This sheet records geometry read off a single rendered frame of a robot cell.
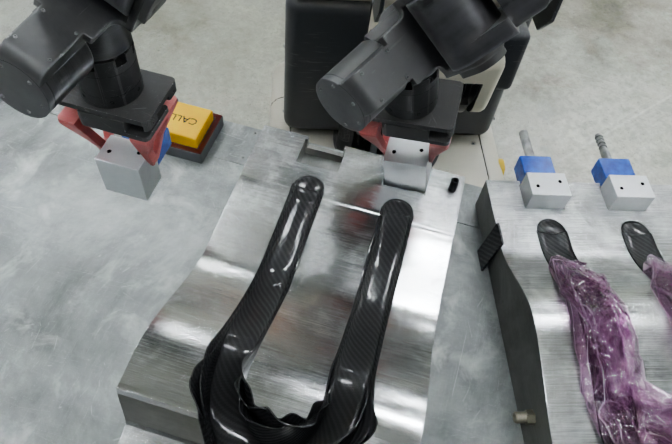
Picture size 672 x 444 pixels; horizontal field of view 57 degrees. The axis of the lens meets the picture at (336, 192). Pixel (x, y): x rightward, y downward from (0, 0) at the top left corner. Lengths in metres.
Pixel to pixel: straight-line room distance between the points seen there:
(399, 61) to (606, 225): 0.41
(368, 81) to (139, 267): 0.40
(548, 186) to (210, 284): 0.43
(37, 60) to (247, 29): 1.92
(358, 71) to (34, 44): 0.24
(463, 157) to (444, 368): 0.97
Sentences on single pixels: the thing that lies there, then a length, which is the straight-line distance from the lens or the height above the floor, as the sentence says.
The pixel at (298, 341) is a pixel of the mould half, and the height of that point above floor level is 0.92.
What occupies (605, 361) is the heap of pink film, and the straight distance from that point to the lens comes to 0.67.
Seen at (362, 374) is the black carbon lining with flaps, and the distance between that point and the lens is 0.59.
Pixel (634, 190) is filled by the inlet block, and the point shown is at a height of 0.88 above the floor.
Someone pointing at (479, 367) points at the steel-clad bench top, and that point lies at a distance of 0.75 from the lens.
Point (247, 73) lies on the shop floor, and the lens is 2.21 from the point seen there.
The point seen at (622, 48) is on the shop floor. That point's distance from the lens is 2.70.
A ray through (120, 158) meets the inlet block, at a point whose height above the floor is 0.96.
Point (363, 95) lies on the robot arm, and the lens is 0.51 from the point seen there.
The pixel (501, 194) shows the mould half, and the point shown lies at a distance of 0.82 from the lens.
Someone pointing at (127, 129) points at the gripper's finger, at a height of 1.02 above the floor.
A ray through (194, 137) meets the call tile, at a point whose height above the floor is 0.84.
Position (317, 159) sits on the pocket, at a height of 0.86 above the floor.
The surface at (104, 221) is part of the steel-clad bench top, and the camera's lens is 0.84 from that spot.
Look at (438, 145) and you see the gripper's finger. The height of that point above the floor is 1.00.
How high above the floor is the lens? 1.46
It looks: 52 degrees down
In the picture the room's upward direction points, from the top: 7 degrees clockwise
